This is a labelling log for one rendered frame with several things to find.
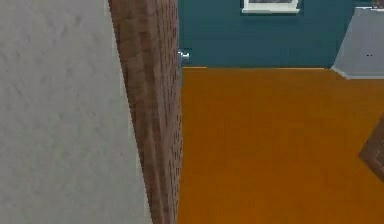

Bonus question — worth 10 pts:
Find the grey cabinet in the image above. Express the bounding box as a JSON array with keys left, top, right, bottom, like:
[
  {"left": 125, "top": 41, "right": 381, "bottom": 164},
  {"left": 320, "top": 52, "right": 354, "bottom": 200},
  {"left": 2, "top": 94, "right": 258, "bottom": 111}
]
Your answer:
[{"left": 330, "top": 6, "right": 384, "bottom": 80}]

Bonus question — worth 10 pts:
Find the white framed window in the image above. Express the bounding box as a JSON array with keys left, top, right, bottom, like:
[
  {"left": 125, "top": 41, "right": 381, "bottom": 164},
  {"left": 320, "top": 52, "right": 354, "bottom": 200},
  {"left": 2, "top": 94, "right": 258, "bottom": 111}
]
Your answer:
[{"left": 241, "top": 0, "right": 301, "bottom": 15}]

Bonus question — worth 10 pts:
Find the dark brown wooden furniture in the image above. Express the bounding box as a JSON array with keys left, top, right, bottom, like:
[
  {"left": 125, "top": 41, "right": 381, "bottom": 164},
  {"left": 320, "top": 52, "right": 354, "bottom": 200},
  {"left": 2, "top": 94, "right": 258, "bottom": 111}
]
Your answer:
[{"left": 358, "top": 113, "right": 384, "bottom": 183}]

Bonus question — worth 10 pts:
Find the brown wooden room door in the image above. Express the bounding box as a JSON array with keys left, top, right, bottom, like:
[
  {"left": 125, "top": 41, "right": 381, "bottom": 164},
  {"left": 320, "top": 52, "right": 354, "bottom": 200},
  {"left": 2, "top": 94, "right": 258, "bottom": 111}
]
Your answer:
[{"left": 107, "top": 0, "right": 184, "bottom": 224}]

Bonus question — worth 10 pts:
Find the silver door handle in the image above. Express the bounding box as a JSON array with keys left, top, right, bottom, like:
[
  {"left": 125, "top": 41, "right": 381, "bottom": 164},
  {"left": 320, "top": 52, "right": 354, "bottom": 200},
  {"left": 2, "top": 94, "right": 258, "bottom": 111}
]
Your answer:
[{"left": 178, "top": 49, "right": 191, "bottom": 63}]

